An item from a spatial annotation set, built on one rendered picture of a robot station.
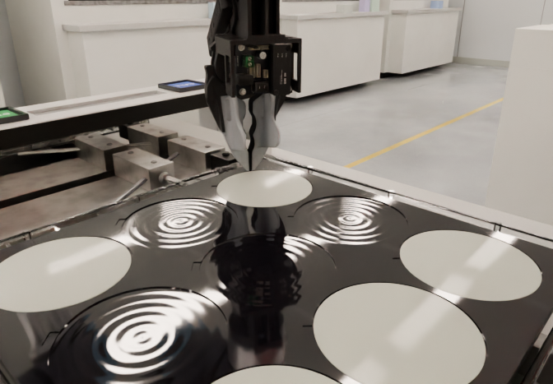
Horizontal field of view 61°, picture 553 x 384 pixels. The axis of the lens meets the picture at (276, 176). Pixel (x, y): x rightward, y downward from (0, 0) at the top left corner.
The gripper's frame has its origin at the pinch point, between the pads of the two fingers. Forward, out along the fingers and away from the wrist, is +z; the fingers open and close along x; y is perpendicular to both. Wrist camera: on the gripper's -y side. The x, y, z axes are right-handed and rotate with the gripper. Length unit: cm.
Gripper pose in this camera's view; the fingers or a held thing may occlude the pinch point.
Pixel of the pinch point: (248, 157)
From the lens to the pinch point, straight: 54.5
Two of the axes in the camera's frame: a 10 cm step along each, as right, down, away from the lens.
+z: 0.0, 9.3, 3.6
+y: 3.4, 3.4, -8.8
